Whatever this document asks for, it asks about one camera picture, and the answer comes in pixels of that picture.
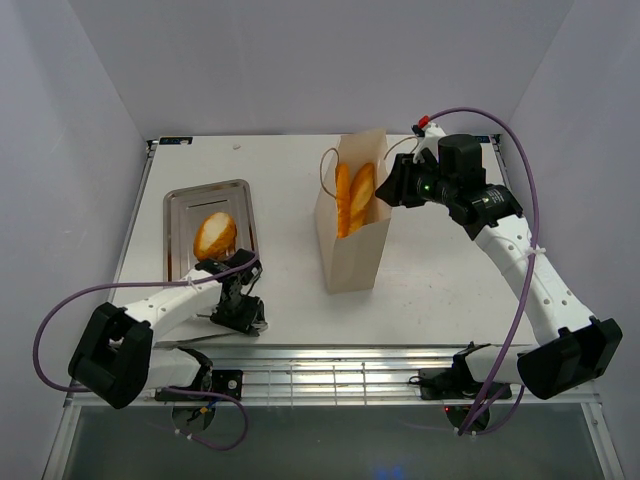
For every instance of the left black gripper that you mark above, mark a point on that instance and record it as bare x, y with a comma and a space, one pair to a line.
255, 309

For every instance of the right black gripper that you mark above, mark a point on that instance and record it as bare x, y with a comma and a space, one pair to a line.
397, 189

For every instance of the long baguette bread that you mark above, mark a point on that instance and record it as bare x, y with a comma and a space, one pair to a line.
342, 181
361, 191

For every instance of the metal tongs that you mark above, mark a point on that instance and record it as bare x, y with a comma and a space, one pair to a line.
200, 329

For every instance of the beige paper bag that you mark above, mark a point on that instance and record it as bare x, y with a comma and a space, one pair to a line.
351, 264

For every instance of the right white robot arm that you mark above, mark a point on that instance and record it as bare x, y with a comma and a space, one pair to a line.
572, 345

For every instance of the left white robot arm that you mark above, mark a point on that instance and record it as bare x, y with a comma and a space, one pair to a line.
116, 357

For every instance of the oval bread loaf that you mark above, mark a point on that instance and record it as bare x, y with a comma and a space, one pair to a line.
215, 238

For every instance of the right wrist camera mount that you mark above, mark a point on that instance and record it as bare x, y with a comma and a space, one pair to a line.
428, 133

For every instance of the aluminium frame rail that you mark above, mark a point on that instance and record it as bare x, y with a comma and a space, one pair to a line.
340, 376

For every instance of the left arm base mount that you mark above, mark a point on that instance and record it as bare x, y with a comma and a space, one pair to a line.
227, 382

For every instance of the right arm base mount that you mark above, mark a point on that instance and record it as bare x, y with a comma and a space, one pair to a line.
444, 384

